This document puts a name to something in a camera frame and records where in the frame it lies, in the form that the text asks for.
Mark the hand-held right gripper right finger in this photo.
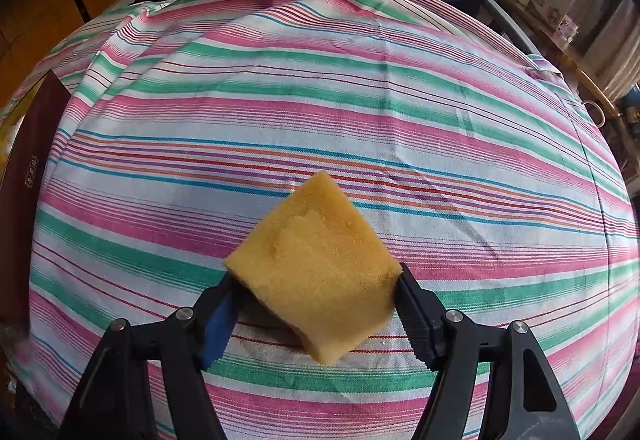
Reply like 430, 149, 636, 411
395, 262, 581, 440

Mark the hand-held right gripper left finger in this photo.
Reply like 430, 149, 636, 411
57, 272, 241, 440

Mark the yellow sponge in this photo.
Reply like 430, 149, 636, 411
222, 171, 404, 366

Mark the gold tin box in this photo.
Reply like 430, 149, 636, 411
0, 71, 72, 321

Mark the striped tablecloth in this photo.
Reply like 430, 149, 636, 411
7, 0, 640, 440

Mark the white mug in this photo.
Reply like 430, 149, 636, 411
582, 100, 607, 127

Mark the wooden side table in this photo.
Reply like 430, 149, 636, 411
487, 0, 640, 121

